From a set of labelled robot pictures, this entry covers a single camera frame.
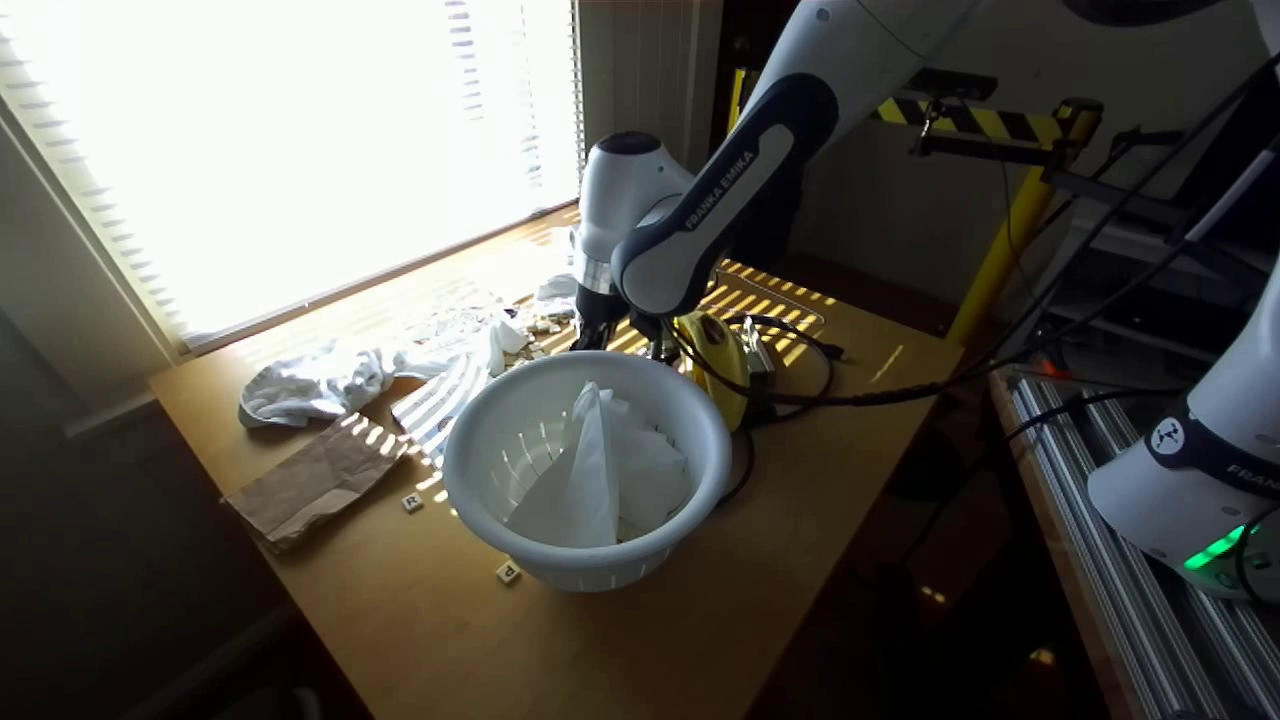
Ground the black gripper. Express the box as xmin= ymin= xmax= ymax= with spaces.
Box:
xmin=575 ymin=288 xmax=673 ymax=364

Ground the yellow banana purse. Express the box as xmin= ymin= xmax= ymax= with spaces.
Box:
xmin=673 ymin=313 xmax=753 ymax=428

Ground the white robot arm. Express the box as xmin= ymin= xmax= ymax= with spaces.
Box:
xmin=571 ymin=0 xmax=1280 ymax=596

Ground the white plastic bowl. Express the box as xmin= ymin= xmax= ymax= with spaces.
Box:
xmin=443 ymin=352 xmax=733 ymax=592

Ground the white paper in bowl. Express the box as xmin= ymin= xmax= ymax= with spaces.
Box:
xmin=508 ymin=382 xmax=693 ymax=546

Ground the striped white cloth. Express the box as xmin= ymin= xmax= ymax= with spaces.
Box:
xmin=390 ymin=313 xmax=530 ymax=464

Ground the white crumpled cloth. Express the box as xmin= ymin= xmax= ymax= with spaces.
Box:
xmin=240 ymin=349 xmax=397 ymax=428

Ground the brown paper napkin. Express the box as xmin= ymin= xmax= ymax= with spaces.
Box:
xmin=228 ymin=428 xmax=401 ymax=546

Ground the yellow black barrier stand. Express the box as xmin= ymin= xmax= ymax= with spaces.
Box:
xmin=733 ymin=93 xmax=1104 ymax=349

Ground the black cable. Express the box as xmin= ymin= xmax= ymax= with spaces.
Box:
xmin=664 ymin=313 xmax=1016 ymax=511

